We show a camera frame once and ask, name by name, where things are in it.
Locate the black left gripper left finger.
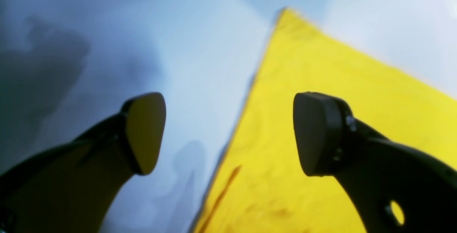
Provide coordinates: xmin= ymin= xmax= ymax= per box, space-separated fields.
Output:
xmin=1 ymin=92 xmax=166 ymax=233

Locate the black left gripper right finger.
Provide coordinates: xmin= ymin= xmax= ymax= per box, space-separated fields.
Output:
xmin=293 ymin=92 xmax=457 ymax=233

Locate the yellow T-shirt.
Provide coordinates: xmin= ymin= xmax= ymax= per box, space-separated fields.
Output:
xmin=189 ymin=8 xmax=456 ymax=233

